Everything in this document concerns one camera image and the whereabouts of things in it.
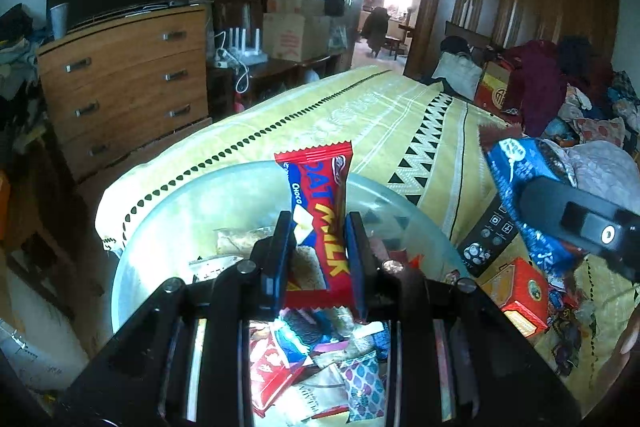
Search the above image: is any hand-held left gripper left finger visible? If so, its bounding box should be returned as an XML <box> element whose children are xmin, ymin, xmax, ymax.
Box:
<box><xmin>55</xmin><ymin>209</ymin><xmax>301</xmax><ymax>427</ymax></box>

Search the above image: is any red white snack packet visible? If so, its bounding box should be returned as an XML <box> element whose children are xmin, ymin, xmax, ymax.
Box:
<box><xmin>247</xmin><ymin>337</ymin><xmax>306</xmax><ymax>418</ymax></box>

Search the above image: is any large cardboard box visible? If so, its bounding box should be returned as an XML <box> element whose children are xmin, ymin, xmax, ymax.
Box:
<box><xmin>262</xmin><ymin>13</ymin><xmax>333</xmax><ymax>62</ymax></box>

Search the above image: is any maroon garment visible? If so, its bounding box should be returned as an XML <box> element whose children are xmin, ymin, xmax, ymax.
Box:
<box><xmin>505</xmin><ymin>39</ymin><xmax>568</xmax><ymax>138</ymax></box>

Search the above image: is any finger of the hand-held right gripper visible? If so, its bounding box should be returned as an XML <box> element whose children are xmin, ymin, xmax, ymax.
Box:
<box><xmin>516</xmin><ymin>179</ymin><xmax>640</xmax><ymax>283</ymax></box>

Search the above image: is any dark coat on chair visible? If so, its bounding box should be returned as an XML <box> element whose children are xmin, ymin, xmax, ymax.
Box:
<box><xmin>361</xmin><ymin>7</ymin><xmax>391</xmax><ymax>58</ymax></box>

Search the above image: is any person's right hand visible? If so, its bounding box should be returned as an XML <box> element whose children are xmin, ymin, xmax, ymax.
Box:
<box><xmin>612</xmin><ymin>322</ymin><xmax>640</xmax><ymax>373</ymax></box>

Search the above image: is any beige cereal bar packet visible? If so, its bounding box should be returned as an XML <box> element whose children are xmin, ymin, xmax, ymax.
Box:
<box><xmin>216</xmin><ymin>227</ymin><xmax>281</xmax><ymax>258</ymax></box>

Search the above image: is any red gift box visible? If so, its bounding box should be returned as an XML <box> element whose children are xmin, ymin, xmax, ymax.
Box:
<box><xmin>474</xmin><ymin>59</ymin><xmax>521</xmax><ymax>115</ymax></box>

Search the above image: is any white router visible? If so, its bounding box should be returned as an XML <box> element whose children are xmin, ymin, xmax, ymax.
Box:
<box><xmin>215</xmin><ymin>27</ymin><xmax>263</xmax><ymax>68</ymax></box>

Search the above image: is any white bag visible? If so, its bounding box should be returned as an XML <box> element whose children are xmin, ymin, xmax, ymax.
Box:
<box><xmin>432</xmin><ymin>52</ymin><xmax>483</xmax><ymax>100</ymax></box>

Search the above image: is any red blue yellow snack bar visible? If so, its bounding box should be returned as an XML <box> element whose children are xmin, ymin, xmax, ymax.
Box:
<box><xmin>274</xmin><ymin>141</ymin><xmax>355</xmax><ymax>324</ymax></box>

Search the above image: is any dark wooden chair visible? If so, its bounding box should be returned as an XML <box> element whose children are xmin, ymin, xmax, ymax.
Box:
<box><xmin>207</xmin><ymin>0</ymin><xmax>266</xmax><ymax>52</ymax></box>

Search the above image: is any red orange box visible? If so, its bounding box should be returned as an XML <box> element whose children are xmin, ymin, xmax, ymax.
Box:
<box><xmin>482</xmin><ymin>257</ymin><xmax>551</xmax><ymax>339</ymax></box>

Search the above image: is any clear glass bowl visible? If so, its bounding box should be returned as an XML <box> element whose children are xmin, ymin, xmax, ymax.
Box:
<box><xmin>110</xmin><ymin>161</ymin><xmax>481</xmax><ymax>427</ymax></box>

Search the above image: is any black product box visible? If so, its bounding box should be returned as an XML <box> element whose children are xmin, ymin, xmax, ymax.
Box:
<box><xmin>457</xmin><ymin>197</ymin><xmax>518</xmax><ymax>279</ymax></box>

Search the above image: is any grey cup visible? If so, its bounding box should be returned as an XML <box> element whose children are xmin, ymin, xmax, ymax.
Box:
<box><xmin>48</xmin><ymin>3</ymin><xmax>70</xmax><ymax>40</ymax></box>

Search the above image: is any purple teal patterned snack packet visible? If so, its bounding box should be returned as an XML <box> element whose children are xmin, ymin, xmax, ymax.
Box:
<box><xmin>340</xmin><ymin>349</ymin><xmax>386</xmax><ymax>423</ymax></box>

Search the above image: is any blue brown cookie packet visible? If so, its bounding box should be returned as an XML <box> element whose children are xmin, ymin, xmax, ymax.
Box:
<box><xmin>477</xmin><ymin>124</ymin><xmax>586</xmax><ymax>288</ymax></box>

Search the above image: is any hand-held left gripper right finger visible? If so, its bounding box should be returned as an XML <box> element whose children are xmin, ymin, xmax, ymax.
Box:
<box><xmin>345</xmin><ymin>209</ymin><xmax>581</xmax><ymax>427</ymax></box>

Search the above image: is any wooden dresser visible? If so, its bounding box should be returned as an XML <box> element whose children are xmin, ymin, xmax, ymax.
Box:
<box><xmin>36</xmin><ymin>2</ymin><xmax>211</xmax><ymax>182</ymax></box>

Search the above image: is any pile of clothes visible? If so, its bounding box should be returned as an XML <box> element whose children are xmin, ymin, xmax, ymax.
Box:
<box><xmin>550</xmin><ymin>34</ymin><xmax>640</xmax><ymax>148</ymax></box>
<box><xmin>0</xmin><ymin>4</ymin><xmax>51</xmax><ymax>108</ymax></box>

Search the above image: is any floral pillow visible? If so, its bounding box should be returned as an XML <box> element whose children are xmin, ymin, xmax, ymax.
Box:
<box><xmin>565</xmin><ymin>139</ymin><xmax>640</xmax><ymax>208</ymax></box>

